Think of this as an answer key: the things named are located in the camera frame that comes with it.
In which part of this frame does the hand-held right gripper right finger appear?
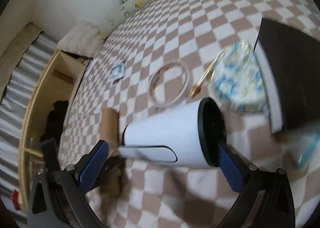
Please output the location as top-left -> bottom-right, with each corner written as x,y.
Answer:
216,140 -> 295,228

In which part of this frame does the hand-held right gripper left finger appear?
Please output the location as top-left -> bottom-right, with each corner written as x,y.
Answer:
26,139 -> 110,228

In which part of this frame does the white cylinder with black end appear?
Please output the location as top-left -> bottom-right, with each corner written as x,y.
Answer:
117,97 -> 227,168

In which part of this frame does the clear tape roll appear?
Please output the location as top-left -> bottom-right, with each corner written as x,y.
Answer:
148,60 -> 193,107

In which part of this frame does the silver blue sachet packet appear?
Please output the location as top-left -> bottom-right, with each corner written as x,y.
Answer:
110,61 -> 125,82

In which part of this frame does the black cloth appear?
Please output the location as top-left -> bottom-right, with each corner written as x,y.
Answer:
40,101 -> 69,143

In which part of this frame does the teal clear packet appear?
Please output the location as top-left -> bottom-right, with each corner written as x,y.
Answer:
296,133 -> 320,170

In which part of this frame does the wooden bedside shelf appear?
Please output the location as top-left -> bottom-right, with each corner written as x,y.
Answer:
19,49 -> 92,213

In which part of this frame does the crumpled plastic wrapper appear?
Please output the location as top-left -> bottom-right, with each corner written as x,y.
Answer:
209,39 -> 267,114

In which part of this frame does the grey curtain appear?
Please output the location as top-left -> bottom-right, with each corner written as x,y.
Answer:
0,32 -> 59,193

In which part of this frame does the gold brown stick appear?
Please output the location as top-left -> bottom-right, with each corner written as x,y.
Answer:
191,64 -> 215,97

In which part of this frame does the black hexagonal box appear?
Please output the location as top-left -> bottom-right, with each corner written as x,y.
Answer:
254,17 -> 320,135

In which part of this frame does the checkered blanket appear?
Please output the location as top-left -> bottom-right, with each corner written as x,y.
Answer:
60,0 -> 320,228

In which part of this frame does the cardboard tube with rope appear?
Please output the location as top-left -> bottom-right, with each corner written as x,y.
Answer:
101,108 -> 123,193

